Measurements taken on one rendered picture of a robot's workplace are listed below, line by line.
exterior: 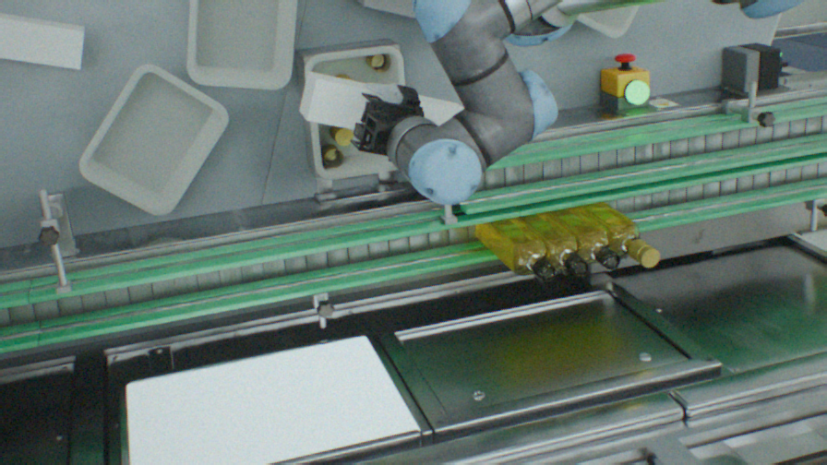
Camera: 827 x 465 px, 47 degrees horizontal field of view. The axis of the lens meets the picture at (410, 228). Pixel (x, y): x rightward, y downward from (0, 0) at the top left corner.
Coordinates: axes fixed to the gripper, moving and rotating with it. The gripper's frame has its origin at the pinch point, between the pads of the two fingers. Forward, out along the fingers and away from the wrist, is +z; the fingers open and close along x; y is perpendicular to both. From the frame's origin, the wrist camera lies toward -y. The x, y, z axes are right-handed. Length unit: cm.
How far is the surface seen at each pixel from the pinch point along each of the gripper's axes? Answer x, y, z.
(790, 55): -24, -113, 58
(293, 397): 45.1, 5.3, -5.3
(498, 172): 10.0, -30.5, 21.3
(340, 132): 9.6, -1.4, 27.8
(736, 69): -18, -78, 29
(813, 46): -27, -123, 63
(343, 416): 43.1, -0.5, -13.8
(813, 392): 23, -65, -31
